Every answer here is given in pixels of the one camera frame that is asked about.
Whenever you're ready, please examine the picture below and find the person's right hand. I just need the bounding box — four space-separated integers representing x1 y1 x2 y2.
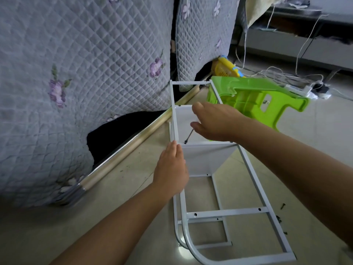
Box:
190 101 248 142

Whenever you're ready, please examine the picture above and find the person's left hand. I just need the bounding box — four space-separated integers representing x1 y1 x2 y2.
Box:
153 141 189 201

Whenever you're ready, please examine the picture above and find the white wooden board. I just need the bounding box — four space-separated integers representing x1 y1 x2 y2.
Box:
181 143 239 177
171 105 211 144

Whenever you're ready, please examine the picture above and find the white metal frame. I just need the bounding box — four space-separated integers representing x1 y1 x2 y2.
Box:
169 80 297 265
174 174 233 251

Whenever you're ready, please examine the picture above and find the person's left forearm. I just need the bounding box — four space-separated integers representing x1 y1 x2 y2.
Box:
52 187 172 265

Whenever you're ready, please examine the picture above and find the person's right forearm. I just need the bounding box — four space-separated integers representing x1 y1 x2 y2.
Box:
234 121 353 249

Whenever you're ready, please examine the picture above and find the green plastic stool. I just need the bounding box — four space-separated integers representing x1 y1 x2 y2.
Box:
207 76 310 131

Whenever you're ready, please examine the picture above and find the yellow plastic basket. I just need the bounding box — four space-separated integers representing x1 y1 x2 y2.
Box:
212 55 245 78

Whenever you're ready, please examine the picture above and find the long white power strip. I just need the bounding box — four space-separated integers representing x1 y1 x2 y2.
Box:
284 81 318 99

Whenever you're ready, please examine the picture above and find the white power strip with plugs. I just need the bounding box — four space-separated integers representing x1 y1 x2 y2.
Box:
312 81 333 97

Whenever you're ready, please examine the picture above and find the pile of black screws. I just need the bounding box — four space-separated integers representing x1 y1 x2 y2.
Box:
276 202 288 224

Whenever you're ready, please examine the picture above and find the pile of pale cloth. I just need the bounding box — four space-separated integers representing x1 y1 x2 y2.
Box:
245 0 288 28

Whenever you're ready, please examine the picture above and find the grey marble TV cabinet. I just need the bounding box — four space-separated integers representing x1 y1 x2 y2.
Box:
237 0 353 72

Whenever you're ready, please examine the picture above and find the grey textured furniture cover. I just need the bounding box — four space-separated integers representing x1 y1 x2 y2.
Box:
0 0 240 208

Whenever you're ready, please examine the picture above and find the chrome metal base rail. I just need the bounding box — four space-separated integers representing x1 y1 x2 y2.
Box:
52 85 202 205

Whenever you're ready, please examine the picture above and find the tangle of white cables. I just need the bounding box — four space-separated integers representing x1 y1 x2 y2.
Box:
234 5 332 100

